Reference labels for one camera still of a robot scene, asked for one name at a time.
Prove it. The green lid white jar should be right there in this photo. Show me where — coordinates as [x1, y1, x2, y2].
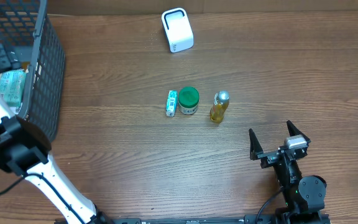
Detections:
[178, 86, 200, 115]

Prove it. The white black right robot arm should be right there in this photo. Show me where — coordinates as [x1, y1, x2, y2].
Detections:
[249, 120, 330, 223]

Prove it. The teal tissue pack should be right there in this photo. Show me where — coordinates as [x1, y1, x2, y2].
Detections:
[0, 68, 27, 108]

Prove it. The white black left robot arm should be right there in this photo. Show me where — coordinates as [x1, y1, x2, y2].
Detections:
[0, 93, 112, 223]

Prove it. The white barcode scanner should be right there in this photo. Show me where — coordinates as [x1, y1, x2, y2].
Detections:
[161, 7, 194, 53]

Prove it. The dark grey mesh basket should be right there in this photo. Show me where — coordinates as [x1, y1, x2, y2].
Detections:
[0, 0, 65, 141]

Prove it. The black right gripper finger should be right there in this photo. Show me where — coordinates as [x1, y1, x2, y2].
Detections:
[287, 120, 311, 144]
[249, 129, 264, 161]

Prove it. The small teal gum pack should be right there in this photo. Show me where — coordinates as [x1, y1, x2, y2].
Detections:
[166, 90, 178, 117]

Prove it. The yellow oil bottle silver cap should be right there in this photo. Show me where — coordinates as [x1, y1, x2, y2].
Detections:
[209, 90, 230, 123]

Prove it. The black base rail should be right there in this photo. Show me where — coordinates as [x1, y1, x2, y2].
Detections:
[54, 213, 332, 224]

